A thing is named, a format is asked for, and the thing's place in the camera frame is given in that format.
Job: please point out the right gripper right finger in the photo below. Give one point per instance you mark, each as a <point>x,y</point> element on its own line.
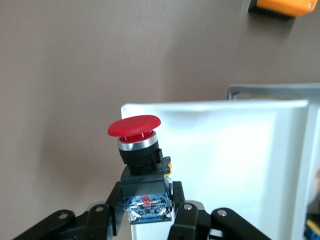
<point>190,220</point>

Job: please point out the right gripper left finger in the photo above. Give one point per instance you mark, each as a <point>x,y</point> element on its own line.
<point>100,220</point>

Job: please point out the red mushroom push button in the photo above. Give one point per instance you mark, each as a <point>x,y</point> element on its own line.
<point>135,126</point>

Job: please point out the small orange part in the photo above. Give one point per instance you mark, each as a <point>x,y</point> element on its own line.
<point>312,228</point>

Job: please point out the white plastic drawer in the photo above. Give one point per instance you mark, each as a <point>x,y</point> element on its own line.
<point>225,150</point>

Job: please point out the orange box with hole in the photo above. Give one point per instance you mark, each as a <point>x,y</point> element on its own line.
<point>280,6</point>

